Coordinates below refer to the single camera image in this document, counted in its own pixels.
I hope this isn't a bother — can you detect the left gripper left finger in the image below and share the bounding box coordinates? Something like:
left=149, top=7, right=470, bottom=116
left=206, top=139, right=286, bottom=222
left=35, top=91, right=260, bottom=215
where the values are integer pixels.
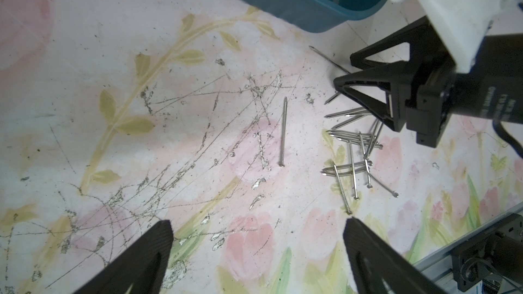
left=76, top=220, right=174, bottom=293

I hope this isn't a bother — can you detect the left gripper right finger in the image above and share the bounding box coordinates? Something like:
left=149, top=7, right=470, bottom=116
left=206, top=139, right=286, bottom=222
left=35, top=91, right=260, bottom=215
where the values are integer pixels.
left=343, top=218, right=444, bottom=293

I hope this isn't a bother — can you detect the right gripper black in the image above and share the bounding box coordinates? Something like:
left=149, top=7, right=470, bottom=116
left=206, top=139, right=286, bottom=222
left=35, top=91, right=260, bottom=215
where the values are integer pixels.
left=334, top=16, right=522, bottom=148

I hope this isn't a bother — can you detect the aluminium mounting rail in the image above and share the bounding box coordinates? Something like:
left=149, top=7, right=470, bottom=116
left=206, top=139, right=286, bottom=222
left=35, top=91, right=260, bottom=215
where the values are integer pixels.
left=415, top=204, right=522, bottom=293

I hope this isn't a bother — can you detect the single steel nail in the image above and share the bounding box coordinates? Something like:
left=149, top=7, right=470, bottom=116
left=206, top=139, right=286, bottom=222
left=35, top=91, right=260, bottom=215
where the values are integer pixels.
left=279, top=97, right=288, bottom=167

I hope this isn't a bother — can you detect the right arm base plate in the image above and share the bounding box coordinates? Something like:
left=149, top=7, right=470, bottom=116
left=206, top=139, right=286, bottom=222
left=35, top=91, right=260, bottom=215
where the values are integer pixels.
left=451, top=214, right=522, bottom=293

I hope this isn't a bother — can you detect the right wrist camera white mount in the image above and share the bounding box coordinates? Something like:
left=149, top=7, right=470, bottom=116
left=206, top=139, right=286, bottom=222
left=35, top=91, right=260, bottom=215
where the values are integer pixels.
left=375, top=0, right=523, bottom=74

